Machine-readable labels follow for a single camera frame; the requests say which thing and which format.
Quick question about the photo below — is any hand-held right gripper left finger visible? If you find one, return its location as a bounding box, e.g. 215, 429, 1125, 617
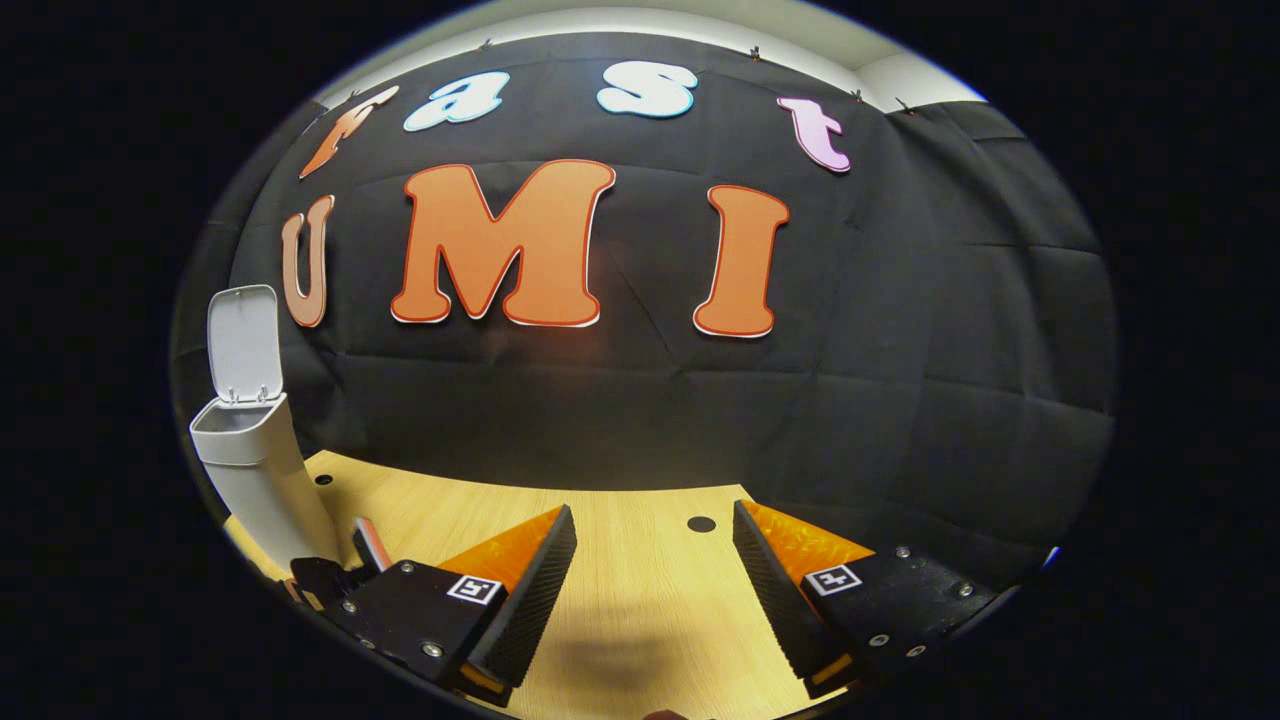
325, 504, 579, 709

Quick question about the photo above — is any black backdrop cloth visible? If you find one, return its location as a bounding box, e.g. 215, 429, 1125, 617
170, 32, 1116, 591

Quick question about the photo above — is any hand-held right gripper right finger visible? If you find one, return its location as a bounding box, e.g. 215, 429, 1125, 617
733, 498, 1001, 701

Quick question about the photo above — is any white desktop garbage bin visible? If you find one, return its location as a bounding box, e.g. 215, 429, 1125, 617
190, 284, 341, 566

